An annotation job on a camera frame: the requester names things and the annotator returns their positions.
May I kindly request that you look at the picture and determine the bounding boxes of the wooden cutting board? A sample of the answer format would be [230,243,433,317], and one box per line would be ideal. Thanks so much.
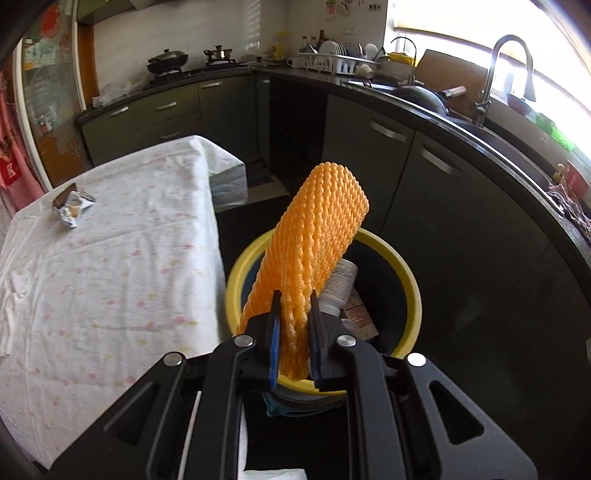
[416,48,490,109]

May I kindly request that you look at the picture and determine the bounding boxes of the orange foam net sleeve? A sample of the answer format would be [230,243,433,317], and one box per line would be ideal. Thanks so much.
[235,161,370,381]

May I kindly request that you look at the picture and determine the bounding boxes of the black frying pan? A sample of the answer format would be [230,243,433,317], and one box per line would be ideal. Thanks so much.
[390,84,469,116]

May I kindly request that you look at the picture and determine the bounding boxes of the teal cloth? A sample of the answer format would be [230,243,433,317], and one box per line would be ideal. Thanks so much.
[263,392,347,418]

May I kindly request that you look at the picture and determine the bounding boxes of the clear plastic bag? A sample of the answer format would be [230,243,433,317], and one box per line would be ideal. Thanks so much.
[92,76,144,109]

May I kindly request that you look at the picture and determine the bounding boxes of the black lidded wok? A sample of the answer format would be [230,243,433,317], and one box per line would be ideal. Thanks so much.
[147,48,190,75]

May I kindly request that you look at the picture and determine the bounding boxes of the brown printed carton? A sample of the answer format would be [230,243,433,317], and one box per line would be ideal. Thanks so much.
[342,288,382,342]

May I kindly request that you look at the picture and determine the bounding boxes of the steel kitchen faucet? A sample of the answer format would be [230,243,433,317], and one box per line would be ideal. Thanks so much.
[473,34,537,126]

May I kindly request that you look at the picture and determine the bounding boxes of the white floral tablecloth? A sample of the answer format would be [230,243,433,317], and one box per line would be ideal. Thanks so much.
[0,135,247,469]

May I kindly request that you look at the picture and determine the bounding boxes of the glass door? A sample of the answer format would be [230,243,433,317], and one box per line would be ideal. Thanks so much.
[14,23,95,190]

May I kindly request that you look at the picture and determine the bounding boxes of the patterned dish rag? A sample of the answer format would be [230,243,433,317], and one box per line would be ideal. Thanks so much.
[547,180,591,234]

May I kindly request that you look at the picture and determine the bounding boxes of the red checkered cloth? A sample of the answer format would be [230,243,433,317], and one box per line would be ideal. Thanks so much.
[0,71,44,208]

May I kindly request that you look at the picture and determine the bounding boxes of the green kitchen cabinets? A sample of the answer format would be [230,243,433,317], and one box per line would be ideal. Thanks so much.
[78,74,591,370]

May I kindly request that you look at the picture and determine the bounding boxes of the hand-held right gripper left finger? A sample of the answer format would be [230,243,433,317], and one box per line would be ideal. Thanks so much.
[46,290,283,480]

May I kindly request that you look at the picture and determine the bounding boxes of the gas hob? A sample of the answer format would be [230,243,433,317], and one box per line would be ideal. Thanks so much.
[143,65,252,88]

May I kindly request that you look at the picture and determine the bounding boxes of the black kitchen countertop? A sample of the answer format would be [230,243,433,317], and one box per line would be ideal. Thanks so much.
[76,62,591,273]

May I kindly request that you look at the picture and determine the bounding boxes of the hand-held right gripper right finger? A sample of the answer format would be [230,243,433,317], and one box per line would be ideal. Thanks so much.
[308,292,541,480]

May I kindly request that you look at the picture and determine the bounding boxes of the white paper sheet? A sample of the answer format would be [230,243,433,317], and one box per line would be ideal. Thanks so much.
[239,406,308,480]

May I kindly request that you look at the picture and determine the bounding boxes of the yellow rimmed waste bin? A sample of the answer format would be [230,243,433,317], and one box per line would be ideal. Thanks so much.
[225,227,422,400]

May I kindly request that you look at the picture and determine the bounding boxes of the silver foil wrapper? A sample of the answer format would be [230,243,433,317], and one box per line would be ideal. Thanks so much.
[52,182,97,229]

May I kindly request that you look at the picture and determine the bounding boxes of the green plastic item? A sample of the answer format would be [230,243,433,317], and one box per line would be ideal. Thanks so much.
[536,111,578,151]

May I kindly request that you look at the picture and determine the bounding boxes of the white pill bottle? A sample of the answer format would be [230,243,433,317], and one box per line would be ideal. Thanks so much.
[318,258,358,319]

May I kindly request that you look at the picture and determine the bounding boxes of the white dish rack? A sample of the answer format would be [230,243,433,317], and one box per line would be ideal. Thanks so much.
[298,41,384,75]

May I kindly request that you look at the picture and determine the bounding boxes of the steel cooking pot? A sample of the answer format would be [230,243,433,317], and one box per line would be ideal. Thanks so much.
[204,45,237,65]

